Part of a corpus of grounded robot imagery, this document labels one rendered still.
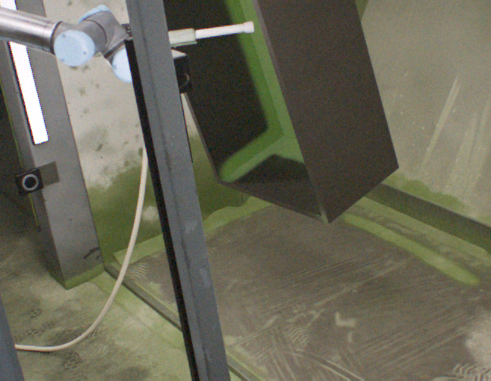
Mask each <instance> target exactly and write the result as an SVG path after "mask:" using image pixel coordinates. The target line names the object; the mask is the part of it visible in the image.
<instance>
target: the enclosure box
mask: <svg viewBox="0 0 491 381"><path fill-rule="evenodd" d="M163 7H164V11H165V16H166V24H167V29H168V32H169V31H175V30H181V29H194V30H195V31H196V30H201V29H211V28H216V27H223V26H233V25H238V24H243V23H246V22H250V21H252V22H253V28H254V32H252V33H245V32H242V33H232V34H226V35H220V36H211V37H204V38H199V39H197V38H196V40H195V42H196V41H197V43H196V44H190V45H180V46H176V48H175V46H174V47H171V49H172V50H174V51H179V52H182V53H184V54H187V55H188V56H189V61H190V66H191V74H192V79H193V83H194V89H193V90H192V91H188V92H185V93H183V95H184V97H185V100H186V102H187V105H188V108H189V110H190V113H191V116H192V118H193V120H194V124H195V126H196V128H197V132H198V134H199V136H200V139H201V142H202V144H203V146H204V149H205V152H206V154H207V157H208V160H209V162H210V165H211V167H212V170H213V173H214V175H215V177H216V181H217V183H218V184H221V185H224V186H226V187H230V188H232V189H234V190H237V191H240V192H242V193H245V194H248V195H251V196H253V197H256V198H259V199H261V200H265V201H267V202H269V203H273V204H275V205H277V206H280V207H283V208H285V209H289V210H291V211H294V212H297V213H300V214H301V215H305V216H308V217H310V218H314V219H315V220H318V221H322V222H324V223H326V224H330V223H331V222H332V221H333V220H335V219H336V218H337V217H338V216H340V215H341V214H342V213H344V212H345V211H346V210H348V208H350V207H351V206H352V205H353V204H355V203H356V202H357V201H359V200H360V199H361V198H363V197H364V196H365V195H366V194H367V193H368V192H369V191H371V190H372V189H373V188H375V187H376V186H377V185H379V184H380V183H381V182H382V181H383V180H384V179H386V178H387V177H388V176H390V175H391V174H392V173H394V172H395V171H396V170H397V169H398V168H399V164H398V161H397V158H396V153H395V150H394V146H393V142H392V138H391V135H390V130H389V127H388V124H387V119H386V116H385V112H384V108H383V104H382V101H381V96H380V93H379V90H378V84H377V82H376V78H375V75H374V70H373V67H372V64H371V58H370V56H369V53H368V47H367V44H366V41H365V36H364V32H363V30H362V24H361V21H360V18H359V13H358V10H357V7H356V2H355V0H163Z"/></svg>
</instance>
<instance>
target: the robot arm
mask: <svg viewBox="0 0 491 381"><path fill-rule="evenodd" d="M77 23H78V24H77V25H75V24H72V23H67V22H63V21H60V20H59V21H57V20H52V19H49V18H46V17H40V16H37V15H35V14H29V13H26V12H23V11H18V10H14V9H12V8H6V7H3V6H0V40H3V41H6V42H11V43H14V44H17V45H22V46H25V47H28V48H33V49H36V50H39V51H44V52H47V53H50V54H52V55H55V56H57V58H58V59H59V60H60V61H61V62H62V63H64V64H66V65H69V66H79V65H81V64H84V63H86V62H88V61H89V60H90V59H91V58H92V57H94V56H95V55H96V54H97V53H99V52H100V53H101V55H102V56H103V57H104V59H105V60H106V61H107V62H108V64H109V65H110V66H111V68H112V69H113V73H114V74H115V76H116V77H117V78H118V79H119V80H121V81H123V82H128V83H132V78H131V74H130V70H129V63H128V59H127V55H126V48H125V44H124V39H126V38H129V37H132V31H131V27H130V23H124V24H121V25H120V23H119V22H118V21H117V19H116V18H115V16H113V13H112V11H110V10H109V9H108V8H107V7H106V6H105V5H99V6H97V7H95V8H93V9H91V10H90V11H88V12H87V13H86V14H84V15H83V16H82V17H80V18H79V20H78V22H77Z"/></svg>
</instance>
